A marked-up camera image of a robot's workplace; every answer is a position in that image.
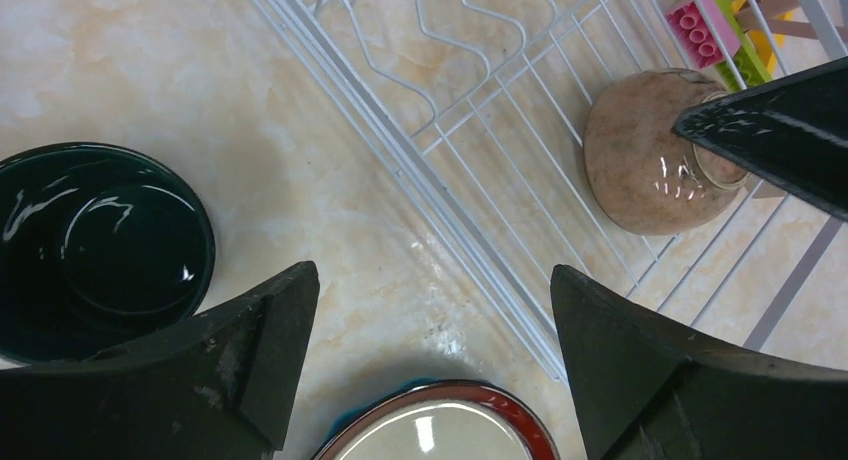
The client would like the yellow toy block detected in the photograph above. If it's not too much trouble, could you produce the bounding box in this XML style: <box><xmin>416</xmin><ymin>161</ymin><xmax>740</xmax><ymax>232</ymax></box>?
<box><xmin>731</xmin><ymin>0</ymin><xmax>793</xmax><ymax>71</ymax></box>

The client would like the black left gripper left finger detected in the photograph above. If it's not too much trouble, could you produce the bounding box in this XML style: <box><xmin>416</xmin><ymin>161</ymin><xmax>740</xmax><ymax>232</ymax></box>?
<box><xmin>1</xmin><ymin>261</ymin><xmax>320</xmax><ymax>459</ymax></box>

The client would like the brown speckled ceramic bowl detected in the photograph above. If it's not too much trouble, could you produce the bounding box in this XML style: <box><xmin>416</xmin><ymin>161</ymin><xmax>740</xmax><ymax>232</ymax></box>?
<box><xmin>583</xmin><ymin>68</ymin><xmax>750</xmax><ymax>235</ymax></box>

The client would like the pink tripod stand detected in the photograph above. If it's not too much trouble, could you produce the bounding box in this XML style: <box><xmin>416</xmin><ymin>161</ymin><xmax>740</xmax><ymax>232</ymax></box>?
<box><xmin>735</xmin><ymin>0</ymin><xmax>848</xmax><ymax>41</ymax></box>

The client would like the red-rimmed cream round plate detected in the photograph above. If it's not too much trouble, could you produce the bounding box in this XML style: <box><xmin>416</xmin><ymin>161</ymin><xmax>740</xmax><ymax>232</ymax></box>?
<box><xmin>312</xmin><ymin>379</ymin><xmax>560</xmax><ymax>460</ymax></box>

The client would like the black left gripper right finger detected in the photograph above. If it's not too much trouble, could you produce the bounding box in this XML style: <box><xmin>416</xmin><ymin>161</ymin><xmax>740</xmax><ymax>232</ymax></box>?
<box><xmin>551</xmin><ymin>265</ymin><xmax>847</xmax><ymax>459</ymax></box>

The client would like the dark green ceramic mug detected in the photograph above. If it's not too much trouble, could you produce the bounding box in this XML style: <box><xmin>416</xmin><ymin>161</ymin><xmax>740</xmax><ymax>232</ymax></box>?
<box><xmin>1</xmin><ymin>142</ymin><xmax>216</xmax><ymax>364</ymax></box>

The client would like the pink green toy brick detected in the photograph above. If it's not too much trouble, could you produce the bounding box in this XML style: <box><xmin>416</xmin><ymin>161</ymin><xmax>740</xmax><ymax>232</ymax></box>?
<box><xmin>665</xmin><ymin>0</ymin><xmax>772</xmax><ymax>92</ymax></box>

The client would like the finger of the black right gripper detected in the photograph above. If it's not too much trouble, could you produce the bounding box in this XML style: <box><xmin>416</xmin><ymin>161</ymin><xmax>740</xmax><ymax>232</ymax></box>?
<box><xmin>673</xmin><ymin>58</ymin><xmax>847</xmax><ymax>221</ymax></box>

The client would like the white wire dish rack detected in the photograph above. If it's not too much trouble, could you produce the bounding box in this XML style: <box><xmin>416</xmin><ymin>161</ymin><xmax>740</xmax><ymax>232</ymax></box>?
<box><xmin>250</xmin><ymin>0</ymin><xmax>847</xmax><ymax>381</ymax></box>

